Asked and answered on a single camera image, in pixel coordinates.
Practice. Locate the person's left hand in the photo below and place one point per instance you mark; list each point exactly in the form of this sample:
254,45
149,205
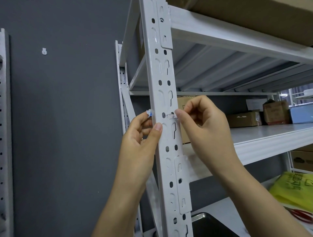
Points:
137,151

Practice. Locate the person's right hand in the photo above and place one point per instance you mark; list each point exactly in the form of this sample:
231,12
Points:
210,139

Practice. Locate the blue-bordered white label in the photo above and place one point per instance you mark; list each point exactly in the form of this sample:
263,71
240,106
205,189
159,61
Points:
171,116
149,113

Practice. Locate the white perforated shelf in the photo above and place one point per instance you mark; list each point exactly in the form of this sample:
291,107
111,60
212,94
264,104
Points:
159,68

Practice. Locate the person's right forearm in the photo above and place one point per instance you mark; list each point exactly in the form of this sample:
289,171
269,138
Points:
259,207

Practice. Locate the flat cardboard box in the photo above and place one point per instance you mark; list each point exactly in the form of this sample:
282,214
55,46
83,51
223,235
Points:
244,119

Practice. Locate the small printed cardboard box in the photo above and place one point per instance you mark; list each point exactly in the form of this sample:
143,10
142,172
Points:
182,103

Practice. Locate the white paper sheet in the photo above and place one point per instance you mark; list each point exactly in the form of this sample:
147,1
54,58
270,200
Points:
254,103

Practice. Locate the white metal shelving rack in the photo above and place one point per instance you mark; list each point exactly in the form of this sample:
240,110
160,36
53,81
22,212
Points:
220,207

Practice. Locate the brown box with red print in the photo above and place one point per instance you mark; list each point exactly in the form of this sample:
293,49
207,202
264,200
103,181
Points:
276,113

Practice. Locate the steel tray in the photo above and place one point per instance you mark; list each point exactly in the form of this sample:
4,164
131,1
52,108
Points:
210,228

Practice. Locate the light blue box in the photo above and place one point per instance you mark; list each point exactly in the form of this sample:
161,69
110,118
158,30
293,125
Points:
302,114

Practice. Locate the cardboard box with dark print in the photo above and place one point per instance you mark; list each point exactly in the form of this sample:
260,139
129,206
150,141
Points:
303,160

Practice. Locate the yellow-green plastic bag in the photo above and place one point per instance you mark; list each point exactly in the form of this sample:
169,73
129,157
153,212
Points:
293,190

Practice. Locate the red scissors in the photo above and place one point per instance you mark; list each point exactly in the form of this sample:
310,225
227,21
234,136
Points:
303,214

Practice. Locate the large cardboard box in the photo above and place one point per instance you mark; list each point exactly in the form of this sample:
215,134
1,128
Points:
244,14

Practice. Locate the white wall hook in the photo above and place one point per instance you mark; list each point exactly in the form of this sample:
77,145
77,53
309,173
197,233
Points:
44,51

